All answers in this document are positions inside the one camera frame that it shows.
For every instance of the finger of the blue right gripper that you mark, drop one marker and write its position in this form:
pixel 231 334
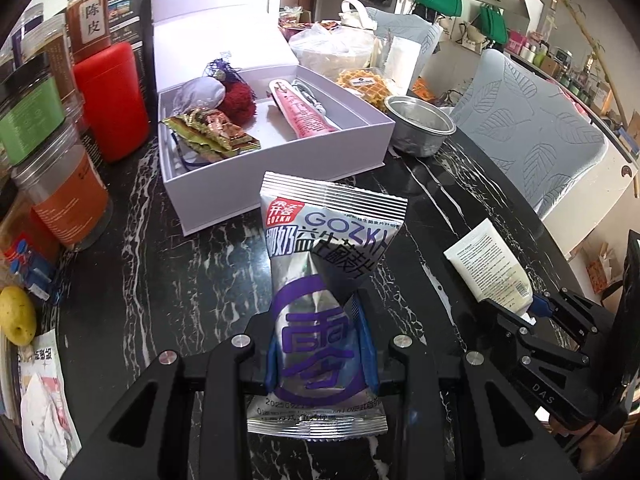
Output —
pixel 540 307

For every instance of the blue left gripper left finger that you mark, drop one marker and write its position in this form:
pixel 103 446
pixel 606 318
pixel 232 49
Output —
pixel 272 367

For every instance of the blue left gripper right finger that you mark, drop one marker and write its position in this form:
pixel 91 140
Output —
pixel 368 351

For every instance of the white cream tube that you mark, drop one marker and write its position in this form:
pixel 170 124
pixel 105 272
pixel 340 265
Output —
pixel 491 271

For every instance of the silver purple Gozki packet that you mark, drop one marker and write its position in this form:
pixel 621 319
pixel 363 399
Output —
pixel 323 239

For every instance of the pink sachet packet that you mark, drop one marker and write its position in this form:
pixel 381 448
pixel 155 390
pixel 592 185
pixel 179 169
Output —
pixel 305 120

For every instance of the green brown snack packet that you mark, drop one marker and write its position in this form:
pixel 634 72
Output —
pixel 211 134

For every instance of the dark red fluffy scrunchie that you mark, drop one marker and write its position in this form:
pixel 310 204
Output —
pixel 238 103

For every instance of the lavender drawstring pouch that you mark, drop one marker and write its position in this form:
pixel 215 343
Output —
pixel 206 91

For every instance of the person right hand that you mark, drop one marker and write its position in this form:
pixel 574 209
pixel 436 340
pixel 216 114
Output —
pixel 597 447

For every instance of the near grey chair cover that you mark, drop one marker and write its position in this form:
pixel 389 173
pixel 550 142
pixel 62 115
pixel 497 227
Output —
pixel 529 128

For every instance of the grey chair cover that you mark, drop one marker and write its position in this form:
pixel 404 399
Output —
pixel 529 128
pixel 407 26

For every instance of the steel bowl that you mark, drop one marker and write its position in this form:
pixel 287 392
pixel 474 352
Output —
pixel 420 127

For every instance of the white open gift box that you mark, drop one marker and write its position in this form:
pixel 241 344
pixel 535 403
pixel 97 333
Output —
pixel 189 38

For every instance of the yellow lemon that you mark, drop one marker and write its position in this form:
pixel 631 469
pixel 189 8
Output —
pixel 17 316

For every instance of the yellow waffle snack pack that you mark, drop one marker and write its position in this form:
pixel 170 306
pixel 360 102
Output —
pixel 369 86

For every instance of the orange label clear jar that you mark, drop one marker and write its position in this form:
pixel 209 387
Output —
pixel 66 191

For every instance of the lower green tote bag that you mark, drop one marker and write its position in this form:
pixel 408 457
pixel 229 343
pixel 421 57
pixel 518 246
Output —
pixel 491 24

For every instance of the white plastic bag bowl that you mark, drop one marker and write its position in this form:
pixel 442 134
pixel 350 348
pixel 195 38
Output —
pixel 329 52

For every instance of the far grey chair cover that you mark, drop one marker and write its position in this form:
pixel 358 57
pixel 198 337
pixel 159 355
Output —
pixel 407 26

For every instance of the red cylindrical canister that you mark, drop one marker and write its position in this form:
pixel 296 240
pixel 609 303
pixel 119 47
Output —
pixel 114 107

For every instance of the green label black lid jar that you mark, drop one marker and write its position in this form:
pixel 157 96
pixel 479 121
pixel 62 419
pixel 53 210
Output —
pixel 31 108

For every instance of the brown label clear jar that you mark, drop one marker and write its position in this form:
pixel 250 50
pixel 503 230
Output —
pixel 51 38

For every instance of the red label tall jar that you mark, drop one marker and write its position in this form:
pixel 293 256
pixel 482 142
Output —
pixel 87 23

